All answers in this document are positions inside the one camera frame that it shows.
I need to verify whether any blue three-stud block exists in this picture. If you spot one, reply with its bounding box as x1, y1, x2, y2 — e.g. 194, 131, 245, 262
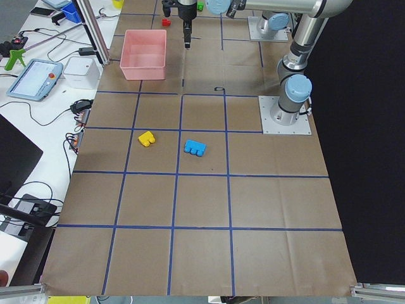
184, 139, 207, 157

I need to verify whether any aluminium frame post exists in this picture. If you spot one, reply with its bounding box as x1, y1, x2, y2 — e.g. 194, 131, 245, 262
72, 0, 111, 66

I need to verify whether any white square box device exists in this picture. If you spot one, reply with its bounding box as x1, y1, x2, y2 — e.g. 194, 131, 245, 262
63, 56, 100, 89

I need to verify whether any brown paper table cover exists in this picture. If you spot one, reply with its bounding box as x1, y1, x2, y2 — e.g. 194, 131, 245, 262
42, 1, 356, 296

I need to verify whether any teach pendant tablet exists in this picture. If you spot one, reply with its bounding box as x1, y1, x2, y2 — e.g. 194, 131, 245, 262
6, 59, 64, 101

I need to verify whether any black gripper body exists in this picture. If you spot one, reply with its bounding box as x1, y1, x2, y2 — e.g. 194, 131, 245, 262
162, 0, 177, 9
177, 0, 195, 22

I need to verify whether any black smartphone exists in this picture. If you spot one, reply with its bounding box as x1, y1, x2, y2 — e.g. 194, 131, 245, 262
30, 7, 56, 18

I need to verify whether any pink plastic box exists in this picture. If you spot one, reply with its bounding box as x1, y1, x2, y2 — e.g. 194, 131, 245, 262
120, 30, 167, 80

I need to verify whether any red small block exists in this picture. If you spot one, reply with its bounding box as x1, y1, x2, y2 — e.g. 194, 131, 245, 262
161, 18, 171, 27

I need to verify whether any black power adapter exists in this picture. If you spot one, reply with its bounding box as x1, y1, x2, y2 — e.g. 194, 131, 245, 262
78, 47, 95, 56

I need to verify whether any yellow two-stud block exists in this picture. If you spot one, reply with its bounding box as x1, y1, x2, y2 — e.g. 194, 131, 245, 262
138, 131, 156, 148

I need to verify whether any blue plastic bin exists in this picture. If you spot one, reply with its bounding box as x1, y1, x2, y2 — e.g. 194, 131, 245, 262
61, 3, 82, 23

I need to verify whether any green glue gun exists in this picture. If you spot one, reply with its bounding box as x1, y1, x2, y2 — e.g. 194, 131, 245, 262
4, 49, 26, 71

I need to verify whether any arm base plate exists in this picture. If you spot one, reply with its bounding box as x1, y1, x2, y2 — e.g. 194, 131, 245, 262
258, 96, 312, 136
248, 13, 289, 42

